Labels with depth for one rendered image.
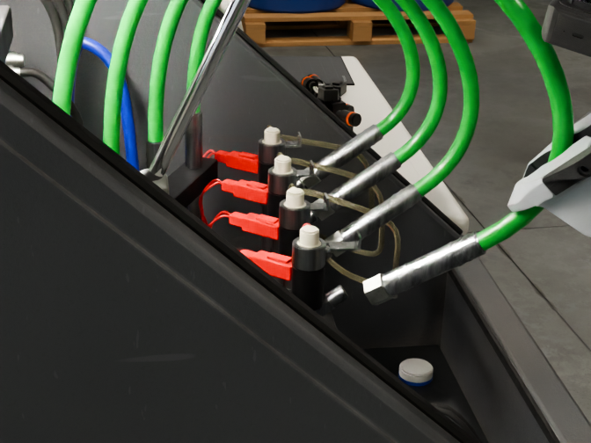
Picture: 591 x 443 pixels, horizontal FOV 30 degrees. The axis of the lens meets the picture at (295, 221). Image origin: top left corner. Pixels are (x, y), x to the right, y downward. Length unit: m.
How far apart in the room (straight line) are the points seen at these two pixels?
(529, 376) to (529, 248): 2.52
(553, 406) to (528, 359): 0.08
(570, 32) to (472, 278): 0.61
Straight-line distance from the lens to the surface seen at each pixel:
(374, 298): 0.82
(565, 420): 1.04
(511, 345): 1.14
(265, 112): 1.20
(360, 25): 5.70
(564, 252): 3.60
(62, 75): 0.84
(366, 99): 1.74
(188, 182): 1.09
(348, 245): 0.92
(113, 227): 0.51
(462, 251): 0.80
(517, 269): 3.45
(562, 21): 0.70
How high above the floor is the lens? 1.52
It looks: 25 degrees down
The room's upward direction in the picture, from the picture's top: 2 degrees clockwise
